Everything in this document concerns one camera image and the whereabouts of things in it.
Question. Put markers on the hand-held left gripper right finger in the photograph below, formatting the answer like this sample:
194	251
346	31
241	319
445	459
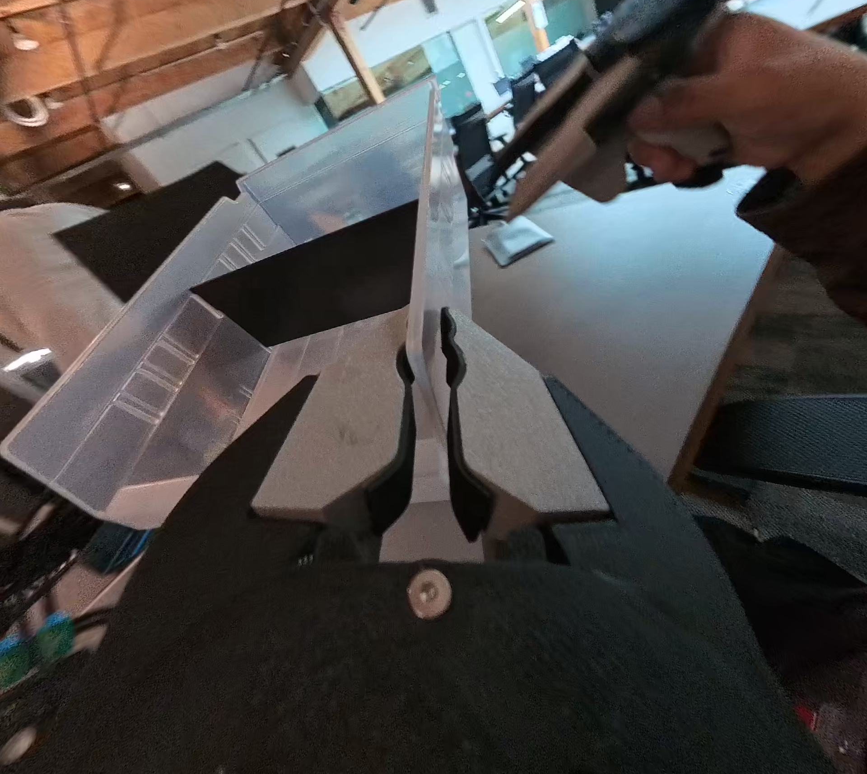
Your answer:
528	442

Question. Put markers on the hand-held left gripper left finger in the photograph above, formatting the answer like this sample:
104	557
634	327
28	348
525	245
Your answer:
325	442

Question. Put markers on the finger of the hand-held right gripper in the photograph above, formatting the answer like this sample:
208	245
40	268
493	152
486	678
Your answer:
542	117
562	157

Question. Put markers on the clear plastic storage bin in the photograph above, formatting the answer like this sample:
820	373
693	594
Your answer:
169	381

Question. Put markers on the person's right forearm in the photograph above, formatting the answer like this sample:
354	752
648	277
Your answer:
813	232

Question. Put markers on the person's right hand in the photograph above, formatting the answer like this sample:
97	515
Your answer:
779	96

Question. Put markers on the black office chair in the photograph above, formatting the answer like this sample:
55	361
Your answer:
525	96
474	144

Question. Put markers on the black mesh chair seat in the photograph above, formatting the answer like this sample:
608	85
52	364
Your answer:
792	442

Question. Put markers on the black monitor on wooden board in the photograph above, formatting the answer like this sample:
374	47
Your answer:
135	225

